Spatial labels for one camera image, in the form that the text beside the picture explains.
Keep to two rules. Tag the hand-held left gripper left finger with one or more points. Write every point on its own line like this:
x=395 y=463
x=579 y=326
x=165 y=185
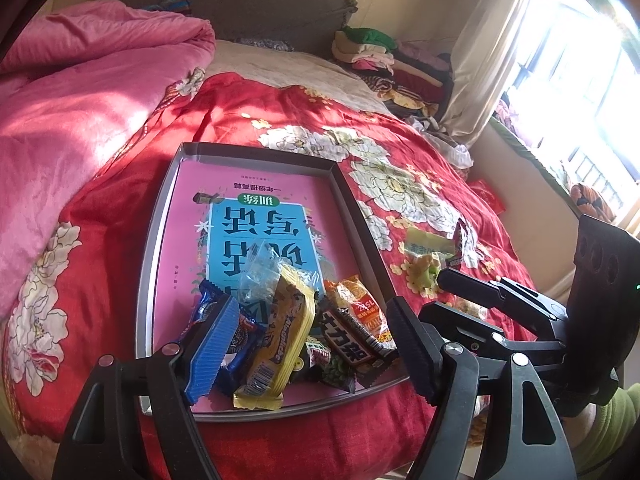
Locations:
x=212 y=355

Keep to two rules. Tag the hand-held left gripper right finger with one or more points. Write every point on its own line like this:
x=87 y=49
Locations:
x=407 y=345

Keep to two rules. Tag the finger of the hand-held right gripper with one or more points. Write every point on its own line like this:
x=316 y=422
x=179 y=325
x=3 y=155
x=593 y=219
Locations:
x=480 y=287
x=460 y=325

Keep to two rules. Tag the blue cookie packet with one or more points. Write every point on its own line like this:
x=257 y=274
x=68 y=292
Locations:
x=245 y=345

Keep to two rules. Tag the brown chocolate bar packet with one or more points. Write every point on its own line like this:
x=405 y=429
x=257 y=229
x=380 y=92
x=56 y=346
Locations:
x=352 y=347

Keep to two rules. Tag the light green snack packet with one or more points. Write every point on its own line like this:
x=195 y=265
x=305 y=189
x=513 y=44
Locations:
x=425 y=275

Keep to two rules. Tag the orange snack packet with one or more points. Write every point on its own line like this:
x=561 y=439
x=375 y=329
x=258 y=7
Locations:
x=357 y=305

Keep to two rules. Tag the yellow wafer packet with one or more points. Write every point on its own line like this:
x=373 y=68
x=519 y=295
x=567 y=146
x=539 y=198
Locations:
x=282 y=330

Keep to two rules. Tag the green pea snack packet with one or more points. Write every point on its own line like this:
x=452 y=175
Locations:
x=327 y=365

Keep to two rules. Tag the clear plastic snack packet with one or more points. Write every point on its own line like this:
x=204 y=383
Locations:
x=257 y=280

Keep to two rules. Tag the person's right forearm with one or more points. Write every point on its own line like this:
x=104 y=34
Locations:
x=615 y=425

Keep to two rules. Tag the beige snack packet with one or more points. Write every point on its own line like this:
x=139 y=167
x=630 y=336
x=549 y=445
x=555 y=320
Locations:
x=470 y=308
x=477 y=425

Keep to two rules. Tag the brown edged snack packet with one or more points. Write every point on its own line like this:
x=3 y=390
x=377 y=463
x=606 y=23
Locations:
x=466 y=245

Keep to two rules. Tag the green clear snack packet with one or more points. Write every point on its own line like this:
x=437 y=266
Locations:
x=425 y=242

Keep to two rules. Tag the red envelope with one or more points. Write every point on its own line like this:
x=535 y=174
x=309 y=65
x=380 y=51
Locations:
x=487 y=195

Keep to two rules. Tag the orange patterned cushion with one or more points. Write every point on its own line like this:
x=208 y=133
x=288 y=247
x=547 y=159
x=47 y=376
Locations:
x=592 y=202

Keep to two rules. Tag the pink and blue book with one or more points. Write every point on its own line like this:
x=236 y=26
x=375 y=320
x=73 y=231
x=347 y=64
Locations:
x=240 y=220

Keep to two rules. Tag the green window seat cover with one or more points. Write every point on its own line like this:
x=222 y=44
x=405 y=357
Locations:
x=530 y=155

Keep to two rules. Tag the white crumpled cloth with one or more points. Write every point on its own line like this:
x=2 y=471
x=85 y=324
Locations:
x=440 y=140

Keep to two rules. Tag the red floral blanket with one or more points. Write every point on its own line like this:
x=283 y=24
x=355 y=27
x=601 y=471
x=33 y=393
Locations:
x=100 y=230

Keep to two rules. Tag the cream curtain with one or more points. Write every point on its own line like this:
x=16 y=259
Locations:
x=490 y=60

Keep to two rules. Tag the pile of folded clothes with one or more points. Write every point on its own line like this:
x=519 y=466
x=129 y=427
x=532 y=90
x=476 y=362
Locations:
x=395 y=70

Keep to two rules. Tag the window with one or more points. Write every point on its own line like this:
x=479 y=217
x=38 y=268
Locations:
x=590 y=70

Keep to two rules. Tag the pink quilt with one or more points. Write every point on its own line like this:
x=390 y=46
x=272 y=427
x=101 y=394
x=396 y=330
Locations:
x=75 y=110

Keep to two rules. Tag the beige bed sheet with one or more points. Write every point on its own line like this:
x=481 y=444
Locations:
x=300 y=70

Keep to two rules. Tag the dark patterned cloth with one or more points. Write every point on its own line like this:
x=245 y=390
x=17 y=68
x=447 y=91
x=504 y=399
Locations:
x=262 y=44

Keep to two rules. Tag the grey padded headboard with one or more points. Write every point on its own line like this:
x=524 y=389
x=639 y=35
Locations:
x=250 y=10

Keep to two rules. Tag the teal patterned cloth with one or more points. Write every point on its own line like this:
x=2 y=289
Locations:
x=167 y=5

